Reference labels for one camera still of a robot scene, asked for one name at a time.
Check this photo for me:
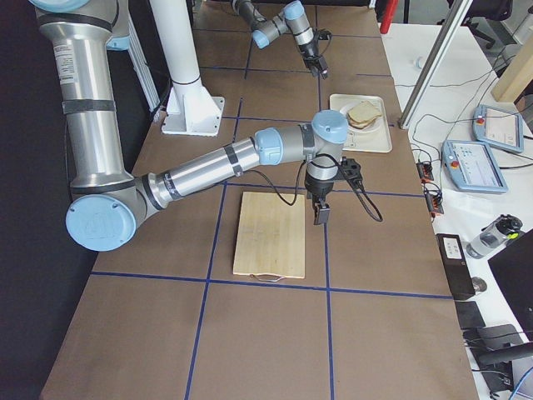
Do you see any teach pendant far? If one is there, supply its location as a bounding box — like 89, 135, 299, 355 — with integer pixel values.
472, 105, 524, 153

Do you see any white round plate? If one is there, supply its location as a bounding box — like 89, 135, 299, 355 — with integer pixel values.
340, 101, 384, 134

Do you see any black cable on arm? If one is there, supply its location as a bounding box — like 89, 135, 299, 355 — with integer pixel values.
239, 152, 384, 223

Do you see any black box with label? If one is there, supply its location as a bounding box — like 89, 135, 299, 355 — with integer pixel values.
436, 233, 476, 301

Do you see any teach pendant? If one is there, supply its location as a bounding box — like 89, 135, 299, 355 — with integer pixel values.
441, 140, 508, 193
472, 105, 524, 153

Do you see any teach pendant near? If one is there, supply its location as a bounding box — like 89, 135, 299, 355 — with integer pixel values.
441, 140, 508, 193

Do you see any aluminium frame post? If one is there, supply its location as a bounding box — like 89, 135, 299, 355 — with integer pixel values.
398, 0, 473, 129

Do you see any cream bear tray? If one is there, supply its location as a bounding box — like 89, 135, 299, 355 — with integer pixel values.
329, 93, 392, 153

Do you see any bread slice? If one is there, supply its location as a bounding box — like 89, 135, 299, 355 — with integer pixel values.
347, 101, 381, 124
347, 117, 376, 129

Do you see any red cylinder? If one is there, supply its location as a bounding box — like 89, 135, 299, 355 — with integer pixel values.
380, 0, 399, 34

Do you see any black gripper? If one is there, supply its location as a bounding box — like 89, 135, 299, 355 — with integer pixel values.
305, 177, 334, 225
298, 39, 328, 79

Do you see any wooden cutting board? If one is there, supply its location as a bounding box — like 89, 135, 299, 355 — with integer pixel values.
232, 192, 305, 279

